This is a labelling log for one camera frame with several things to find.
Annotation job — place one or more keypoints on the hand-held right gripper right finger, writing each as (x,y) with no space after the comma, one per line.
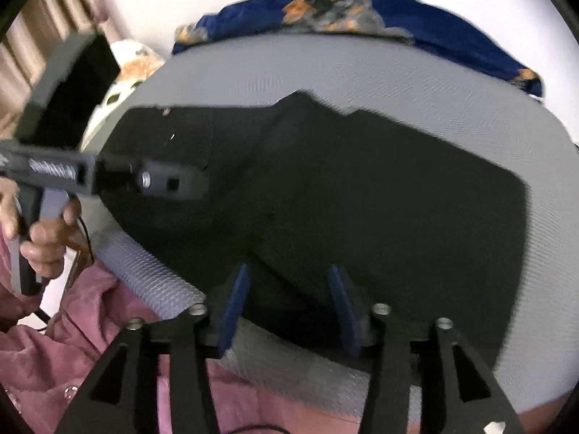
(346,312)

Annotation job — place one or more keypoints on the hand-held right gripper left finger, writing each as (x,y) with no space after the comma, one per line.
(235,307)

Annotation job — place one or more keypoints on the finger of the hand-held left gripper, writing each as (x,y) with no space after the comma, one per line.
(172,181)

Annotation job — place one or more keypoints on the black pants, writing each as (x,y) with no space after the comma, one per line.
(362,212)

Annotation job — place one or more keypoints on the person's left hand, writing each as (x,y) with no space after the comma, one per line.
(45,244)

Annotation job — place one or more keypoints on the white floral pillow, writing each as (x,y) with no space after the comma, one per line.
(131,68)

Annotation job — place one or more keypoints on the beige curtain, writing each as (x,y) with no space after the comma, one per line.
(27,45)

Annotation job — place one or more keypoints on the person's pink clothing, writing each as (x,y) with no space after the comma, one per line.
(68,348)

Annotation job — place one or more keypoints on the grey mesh mattress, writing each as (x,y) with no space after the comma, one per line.
(407,90)

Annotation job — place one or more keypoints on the blue floral blanket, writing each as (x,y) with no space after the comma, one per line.
(452,31)

